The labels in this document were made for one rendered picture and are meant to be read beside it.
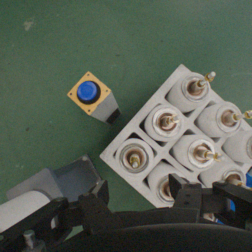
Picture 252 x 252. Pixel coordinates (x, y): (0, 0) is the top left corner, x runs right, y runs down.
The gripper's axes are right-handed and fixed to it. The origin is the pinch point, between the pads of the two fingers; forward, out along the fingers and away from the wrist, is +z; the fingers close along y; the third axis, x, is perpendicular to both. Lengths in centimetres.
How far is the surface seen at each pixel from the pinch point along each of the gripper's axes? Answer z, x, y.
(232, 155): 27.3, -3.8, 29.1
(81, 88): 14.0, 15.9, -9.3
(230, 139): 27.9, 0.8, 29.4
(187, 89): 21.7, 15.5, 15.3
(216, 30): 47, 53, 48
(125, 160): 21.7, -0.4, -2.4
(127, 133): 29.0, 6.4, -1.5
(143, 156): 21.7, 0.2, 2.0
